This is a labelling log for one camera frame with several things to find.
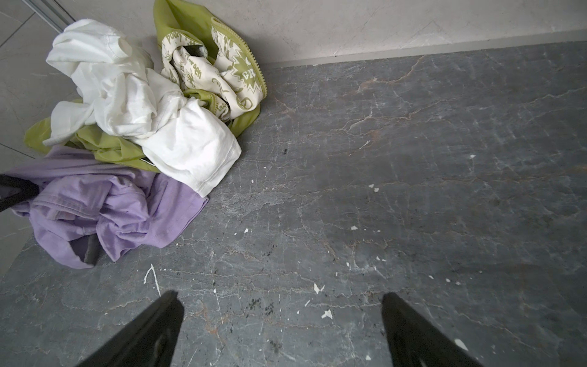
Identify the lilac purple cloth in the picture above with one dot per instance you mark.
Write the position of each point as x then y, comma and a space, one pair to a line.
124, 207

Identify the green white patterned cloth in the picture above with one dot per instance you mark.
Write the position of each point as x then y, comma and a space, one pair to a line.
218, 62

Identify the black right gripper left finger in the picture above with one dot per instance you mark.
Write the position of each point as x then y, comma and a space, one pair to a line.
149, 340

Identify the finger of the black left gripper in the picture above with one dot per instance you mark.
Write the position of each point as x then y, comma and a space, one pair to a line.
15, 191

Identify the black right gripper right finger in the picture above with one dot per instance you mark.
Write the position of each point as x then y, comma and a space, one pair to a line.
414, 341

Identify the olive green cloth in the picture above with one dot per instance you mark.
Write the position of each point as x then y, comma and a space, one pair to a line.
117, 150

